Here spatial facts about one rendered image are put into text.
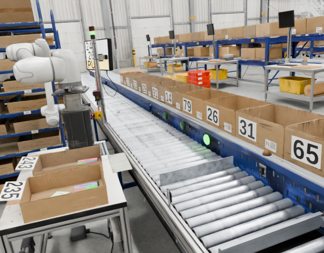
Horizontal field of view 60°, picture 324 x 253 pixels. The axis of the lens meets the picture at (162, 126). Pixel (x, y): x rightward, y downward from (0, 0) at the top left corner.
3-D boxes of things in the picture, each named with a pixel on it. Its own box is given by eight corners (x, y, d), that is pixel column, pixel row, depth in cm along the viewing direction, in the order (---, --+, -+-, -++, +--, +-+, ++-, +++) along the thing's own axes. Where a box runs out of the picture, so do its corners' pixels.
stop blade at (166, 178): (160, 188, 153) (159, 173, 151) (232, 169, 168) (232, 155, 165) (160, 189, 153) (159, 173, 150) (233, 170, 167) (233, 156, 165)
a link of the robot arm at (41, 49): (49, 57, 246) (32, 58, 240) (46, 36, 237) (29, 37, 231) (53, 62, 237) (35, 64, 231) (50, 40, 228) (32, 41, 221)
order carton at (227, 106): (203, 122, 209) (202, 100, 205) (237, 116, 219) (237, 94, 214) (234, 137, 174) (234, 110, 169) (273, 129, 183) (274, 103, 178)
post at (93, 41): (102, 129, 291) (89, 39, 266) (107, 128, 293) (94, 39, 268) (104, 132, 281) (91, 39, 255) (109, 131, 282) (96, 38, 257)
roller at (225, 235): (195, 247, 111) (194, 236, 109) (298, 211, 127) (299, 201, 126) (201, 255, 106) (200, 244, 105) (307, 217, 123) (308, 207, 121)
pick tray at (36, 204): (30, 194, 153) (26, 177, 150) (102, 178, 163) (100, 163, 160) (23, 224, 126) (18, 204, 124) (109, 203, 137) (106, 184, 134)
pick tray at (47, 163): (42, 168, 185) (39, 154, 182) (102, 158, 193) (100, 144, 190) (35, 188, 158) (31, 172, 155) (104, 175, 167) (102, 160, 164)
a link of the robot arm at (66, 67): (85, 81, 189) (79, 46, 183) (56, 85, 181) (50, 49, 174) (78, 79, 203) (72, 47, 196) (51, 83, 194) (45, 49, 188)
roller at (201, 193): (165, 206, 140) (164, 197, 139) (252, 181, 157) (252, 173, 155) (168, 211, 136) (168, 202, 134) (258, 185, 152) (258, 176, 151)
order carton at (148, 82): (142, 93, 352) (140, 80, 347) (164, 90, 361) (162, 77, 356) (152, 98, 316) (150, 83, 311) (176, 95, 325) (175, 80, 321)
